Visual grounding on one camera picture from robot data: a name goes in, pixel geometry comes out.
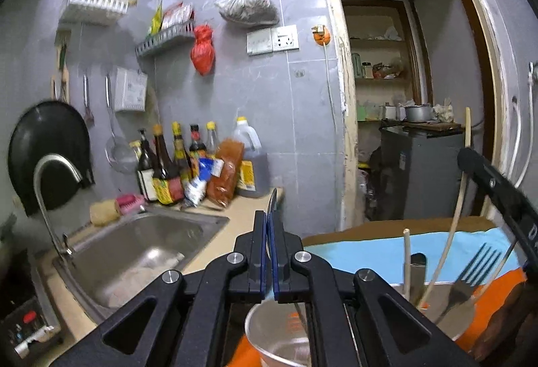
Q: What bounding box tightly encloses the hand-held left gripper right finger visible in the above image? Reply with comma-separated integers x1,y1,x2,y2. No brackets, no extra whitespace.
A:
268,211,480,367

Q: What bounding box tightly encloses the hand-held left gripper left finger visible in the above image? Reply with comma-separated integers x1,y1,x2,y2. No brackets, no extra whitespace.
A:
50,210,269,367

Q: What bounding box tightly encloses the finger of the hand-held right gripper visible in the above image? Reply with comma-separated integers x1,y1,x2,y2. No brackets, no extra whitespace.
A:
457,147,521,209

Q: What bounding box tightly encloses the small silver spoon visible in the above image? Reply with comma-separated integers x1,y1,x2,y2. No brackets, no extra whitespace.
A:
267,187,309,332

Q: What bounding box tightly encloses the silver fork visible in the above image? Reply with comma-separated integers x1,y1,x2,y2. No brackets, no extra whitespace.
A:
437,243,503,328

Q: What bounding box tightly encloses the steel cup with utensils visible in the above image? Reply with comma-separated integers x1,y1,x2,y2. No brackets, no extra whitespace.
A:
387,281,476,345

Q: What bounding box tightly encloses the grey metal cabinet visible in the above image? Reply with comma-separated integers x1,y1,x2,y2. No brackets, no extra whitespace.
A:
380,126,473,221

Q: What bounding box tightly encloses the crumpled white rag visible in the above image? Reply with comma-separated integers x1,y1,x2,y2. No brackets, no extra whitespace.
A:
433,98,455,122

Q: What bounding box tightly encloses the grey cooking pot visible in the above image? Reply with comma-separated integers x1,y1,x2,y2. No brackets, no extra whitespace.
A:
404,103,433,124

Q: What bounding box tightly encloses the orange blue brown tablecloth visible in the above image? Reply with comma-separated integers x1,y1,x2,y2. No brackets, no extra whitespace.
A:
229,218,528,367

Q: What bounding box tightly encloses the orange spice packet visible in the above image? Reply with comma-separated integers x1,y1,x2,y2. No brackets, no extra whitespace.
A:
206,139,245,209

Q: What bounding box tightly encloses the blue white packet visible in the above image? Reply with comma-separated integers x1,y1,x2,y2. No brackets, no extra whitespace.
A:
184,157,226,207

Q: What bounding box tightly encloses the large oil jug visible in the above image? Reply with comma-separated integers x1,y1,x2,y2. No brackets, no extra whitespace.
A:
230,117,270,198

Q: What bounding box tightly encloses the green box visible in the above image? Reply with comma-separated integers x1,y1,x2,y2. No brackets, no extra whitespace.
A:
356,100,379,122

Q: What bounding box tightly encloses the stainless steel sink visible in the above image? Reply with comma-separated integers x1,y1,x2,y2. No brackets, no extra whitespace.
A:
52,207,230,322

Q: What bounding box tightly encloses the dark sauce bottle yellow label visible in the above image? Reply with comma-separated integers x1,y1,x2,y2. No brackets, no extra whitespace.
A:
151,124,184,207

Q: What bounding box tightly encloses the clear bottle yellow cap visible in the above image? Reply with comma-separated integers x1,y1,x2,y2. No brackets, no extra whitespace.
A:
205,121,221,161

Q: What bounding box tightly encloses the yellow cap sauce bottle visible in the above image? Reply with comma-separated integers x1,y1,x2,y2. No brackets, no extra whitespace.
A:
171,122,194,191

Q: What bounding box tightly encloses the red label sauce bottle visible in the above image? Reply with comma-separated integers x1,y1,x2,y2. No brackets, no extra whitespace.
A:
188,124,208,166

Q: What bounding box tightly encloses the pink scrub brush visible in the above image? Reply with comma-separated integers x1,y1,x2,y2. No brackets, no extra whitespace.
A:
115,194,146,213

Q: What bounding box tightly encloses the dark bottle white label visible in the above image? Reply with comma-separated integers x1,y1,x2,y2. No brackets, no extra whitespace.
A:
137,129,159,203

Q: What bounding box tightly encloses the wooden shelf unit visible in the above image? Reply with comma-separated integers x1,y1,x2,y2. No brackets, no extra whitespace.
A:
342,0,422,132

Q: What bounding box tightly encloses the yellow sponge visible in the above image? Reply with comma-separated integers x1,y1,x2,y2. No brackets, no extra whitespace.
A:
89,200,121,227

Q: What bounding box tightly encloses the metal strainer ladle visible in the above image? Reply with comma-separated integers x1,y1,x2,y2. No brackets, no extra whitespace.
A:
104,75,136,175

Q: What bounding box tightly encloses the white hanging box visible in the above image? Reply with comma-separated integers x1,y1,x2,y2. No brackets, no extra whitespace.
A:
114,68,149,112

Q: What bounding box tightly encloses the steel kitchen faucet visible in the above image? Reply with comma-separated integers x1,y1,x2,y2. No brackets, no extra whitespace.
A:
34,154,85,267

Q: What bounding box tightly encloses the red plastic bag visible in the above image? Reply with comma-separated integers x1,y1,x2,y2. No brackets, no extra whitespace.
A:
190,24,216,76

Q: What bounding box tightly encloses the hanging metal spatula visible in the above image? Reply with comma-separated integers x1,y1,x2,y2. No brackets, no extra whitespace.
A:
82,73,95,129

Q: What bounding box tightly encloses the black wok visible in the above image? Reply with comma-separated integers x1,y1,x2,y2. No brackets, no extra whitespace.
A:
7,100,95,217

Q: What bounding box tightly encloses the red white snack packet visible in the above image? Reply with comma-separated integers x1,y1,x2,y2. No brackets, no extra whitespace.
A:
162,3,195,31

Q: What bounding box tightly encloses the hanging wooden utensil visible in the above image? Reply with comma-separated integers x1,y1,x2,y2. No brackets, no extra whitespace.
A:
51,28,70,104

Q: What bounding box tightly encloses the yellow snack packet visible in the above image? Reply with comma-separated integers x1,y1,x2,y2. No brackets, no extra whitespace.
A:
147,1,164,36

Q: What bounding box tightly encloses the white hose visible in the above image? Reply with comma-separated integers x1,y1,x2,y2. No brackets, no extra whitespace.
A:
510,68,537,192

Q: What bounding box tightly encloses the wooden door frame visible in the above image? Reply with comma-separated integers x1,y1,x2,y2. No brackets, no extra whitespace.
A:
319,0,511,231

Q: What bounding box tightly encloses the white wall cable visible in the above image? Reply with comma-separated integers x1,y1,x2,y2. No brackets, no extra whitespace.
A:
323,44,338,120

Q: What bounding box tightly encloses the white wall socket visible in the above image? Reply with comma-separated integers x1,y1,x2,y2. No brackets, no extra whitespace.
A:
272,25,299,52

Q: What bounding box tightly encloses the wall light switch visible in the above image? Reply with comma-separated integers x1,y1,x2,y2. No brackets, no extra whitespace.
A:
246,30,274,56

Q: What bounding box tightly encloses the metal wall shelf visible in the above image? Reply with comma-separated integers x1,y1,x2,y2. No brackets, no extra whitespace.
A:
135,24,196,59

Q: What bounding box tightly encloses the white wall rack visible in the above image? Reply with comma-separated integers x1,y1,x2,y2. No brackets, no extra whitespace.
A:
55,0,138,28

